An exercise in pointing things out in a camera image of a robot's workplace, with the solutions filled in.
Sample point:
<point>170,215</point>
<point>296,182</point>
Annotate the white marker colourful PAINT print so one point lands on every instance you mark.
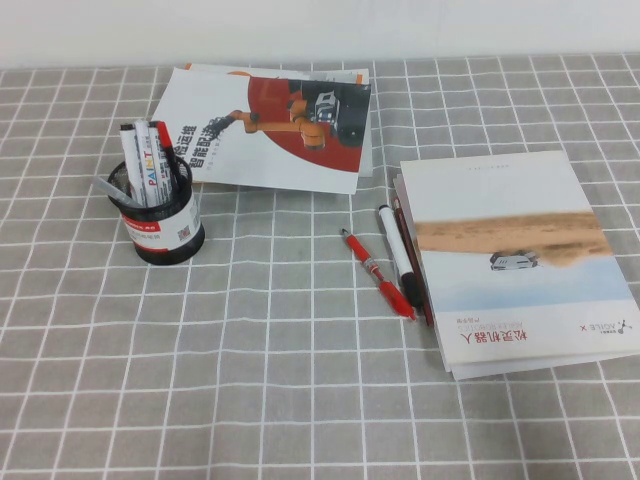
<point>149,170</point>

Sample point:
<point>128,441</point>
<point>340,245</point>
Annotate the white brochure orange robot arm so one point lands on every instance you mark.
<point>225,145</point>

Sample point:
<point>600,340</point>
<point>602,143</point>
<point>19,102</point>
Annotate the booklet with desert picture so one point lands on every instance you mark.
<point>500,290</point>

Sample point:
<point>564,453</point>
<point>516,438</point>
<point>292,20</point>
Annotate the white whiteboard marker black cap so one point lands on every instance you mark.
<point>395,245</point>

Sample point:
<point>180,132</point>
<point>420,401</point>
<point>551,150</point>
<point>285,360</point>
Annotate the white paint marker black cap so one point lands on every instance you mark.
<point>159,150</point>
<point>129,160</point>

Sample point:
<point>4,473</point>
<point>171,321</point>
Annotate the white brochure orange corner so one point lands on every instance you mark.
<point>366,150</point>

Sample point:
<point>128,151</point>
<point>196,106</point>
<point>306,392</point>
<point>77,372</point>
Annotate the grey translucent pen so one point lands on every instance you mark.
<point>112,189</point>

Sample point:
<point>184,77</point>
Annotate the black mesh pen holder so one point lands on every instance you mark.
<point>170,235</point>

